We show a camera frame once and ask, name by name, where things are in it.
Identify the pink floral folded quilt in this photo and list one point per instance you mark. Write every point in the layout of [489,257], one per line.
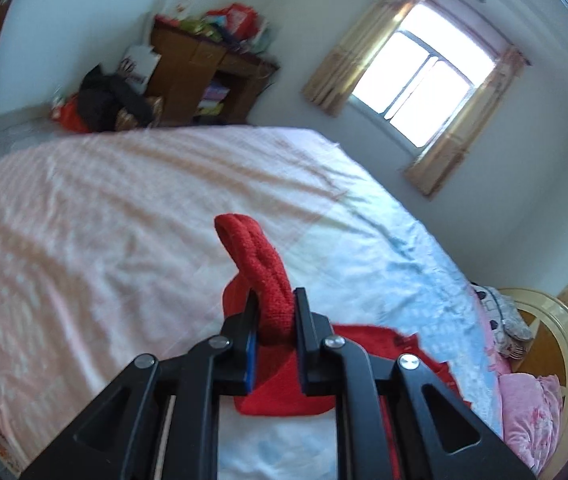
[531,413]

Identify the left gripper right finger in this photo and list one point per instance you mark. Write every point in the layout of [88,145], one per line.
[394,418]

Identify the red gift bag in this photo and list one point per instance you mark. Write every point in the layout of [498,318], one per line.
[242,22]

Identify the left beige curtain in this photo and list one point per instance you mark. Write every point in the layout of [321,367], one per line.
[332,83]

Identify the back window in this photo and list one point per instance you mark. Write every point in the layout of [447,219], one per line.
[424,74]

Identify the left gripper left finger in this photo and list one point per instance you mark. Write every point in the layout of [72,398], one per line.
[159,419]

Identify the white paper bag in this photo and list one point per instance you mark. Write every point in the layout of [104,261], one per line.
[138,65]

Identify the brown wooden desk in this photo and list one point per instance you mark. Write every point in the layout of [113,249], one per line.
[191,64]

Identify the grey patterned pillow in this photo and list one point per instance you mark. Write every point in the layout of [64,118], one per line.
[511,334]

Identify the beige curtain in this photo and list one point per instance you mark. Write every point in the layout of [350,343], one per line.
[332,83]
[442,156]

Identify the right beige curtain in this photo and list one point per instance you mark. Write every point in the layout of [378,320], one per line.
[442,156]

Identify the black bag on floor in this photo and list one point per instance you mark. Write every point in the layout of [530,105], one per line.
[101,97]

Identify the red embroidered knit sweater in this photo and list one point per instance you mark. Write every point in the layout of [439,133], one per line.
[277,392]

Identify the blue pink bed sheet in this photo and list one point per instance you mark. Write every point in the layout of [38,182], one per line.
[108,250]

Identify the cream wooden headboard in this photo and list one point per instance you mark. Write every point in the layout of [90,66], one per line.
[547,318]

